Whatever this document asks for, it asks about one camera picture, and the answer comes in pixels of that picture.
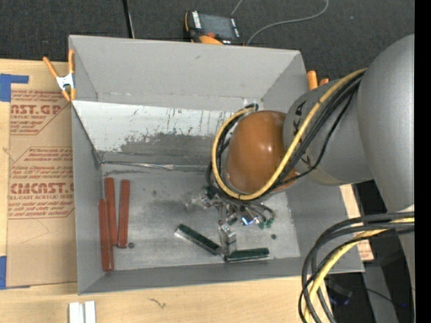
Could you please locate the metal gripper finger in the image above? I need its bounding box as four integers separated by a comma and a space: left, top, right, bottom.
218, 225, 231, 256
226, 232, 238, 259

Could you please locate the dark green flat block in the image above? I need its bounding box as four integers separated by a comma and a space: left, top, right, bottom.
174, 223, 222, 256
224, 247, 271, 263

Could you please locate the grey metal bin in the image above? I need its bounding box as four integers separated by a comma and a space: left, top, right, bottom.
68, 34, 366, 295

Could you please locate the red-brown flat block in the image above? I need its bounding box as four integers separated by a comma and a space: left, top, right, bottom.
98, 199, 115, 273
117, 179, 131, 249
104, 177, 119, 247

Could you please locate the brown cardboard board red print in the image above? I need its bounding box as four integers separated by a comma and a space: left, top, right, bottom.
0, 58, 374, 290

